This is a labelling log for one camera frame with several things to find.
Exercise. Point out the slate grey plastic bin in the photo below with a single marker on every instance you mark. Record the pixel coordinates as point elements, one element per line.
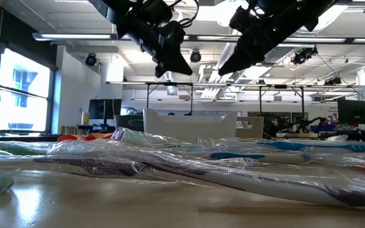
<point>128,124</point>

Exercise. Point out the person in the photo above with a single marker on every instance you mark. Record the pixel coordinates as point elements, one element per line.
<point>276,125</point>

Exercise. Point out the orange cloth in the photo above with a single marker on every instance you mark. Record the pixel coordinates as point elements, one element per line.
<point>84,137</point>

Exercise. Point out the white plastic bin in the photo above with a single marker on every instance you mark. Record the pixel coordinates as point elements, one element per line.
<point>189,126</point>

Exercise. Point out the translucent clear plastic bin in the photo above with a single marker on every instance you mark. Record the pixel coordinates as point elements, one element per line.
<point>258,130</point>

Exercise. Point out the black ceiling-mounted camera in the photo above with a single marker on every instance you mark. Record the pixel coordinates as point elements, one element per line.
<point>303,56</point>
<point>91,60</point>
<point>195,57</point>

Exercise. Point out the black computer monitor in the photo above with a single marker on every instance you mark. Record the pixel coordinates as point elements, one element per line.
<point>355,112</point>
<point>100,109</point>

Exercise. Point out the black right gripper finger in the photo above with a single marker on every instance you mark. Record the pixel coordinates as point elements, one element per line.
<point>244,58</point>

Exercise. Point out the yellow bottle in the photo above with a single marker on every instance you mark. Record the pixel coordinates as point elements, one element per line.
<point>85,118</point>

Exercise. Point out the black workstation frame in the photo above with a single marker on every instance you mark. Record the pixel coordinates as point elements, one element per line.
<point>280,86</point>
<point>170,84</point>

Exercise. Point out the purple wrapped toothbrush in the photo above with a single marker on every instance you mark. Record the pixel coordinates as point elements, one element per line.
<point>106,166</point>
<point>265,187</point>

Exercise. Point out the black overhead light beam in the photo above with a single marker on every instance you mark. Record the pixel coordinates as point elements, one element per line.
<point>348,40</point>

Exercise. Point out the blue toothbrush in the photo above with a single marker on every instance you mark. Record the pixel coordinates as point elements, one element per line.
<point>233,145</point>
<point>236,155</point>
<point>284,146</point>

